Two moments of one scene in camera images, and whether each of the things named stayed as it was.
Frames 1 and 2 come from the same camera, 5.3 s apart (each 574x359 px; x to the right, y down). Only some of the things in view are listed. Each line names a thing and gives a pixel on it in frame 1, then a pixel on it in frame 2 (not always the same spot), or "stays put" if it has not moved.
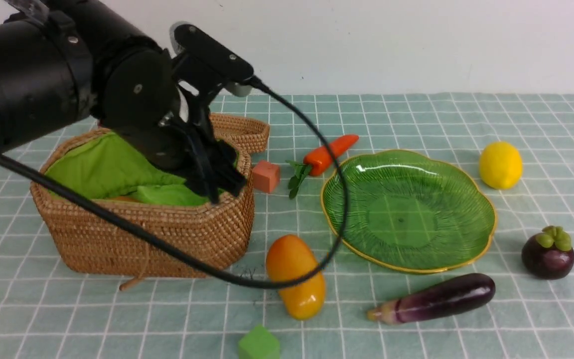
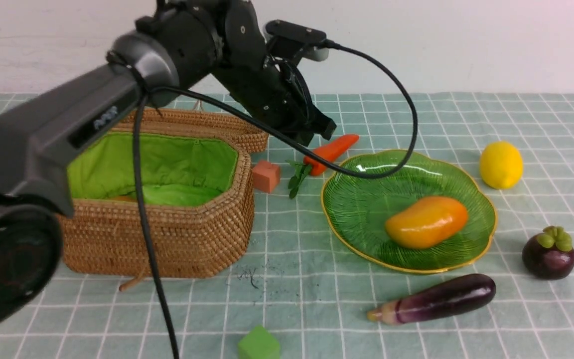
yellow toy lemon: (501, 165) stays put
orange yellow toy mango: (288, 257) -> (427, 222)
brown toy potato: (126, 198) stays put
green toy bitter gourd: (170, 195) stays put
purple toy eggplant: (455, 293) stays put
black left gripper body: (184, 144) -> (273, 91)
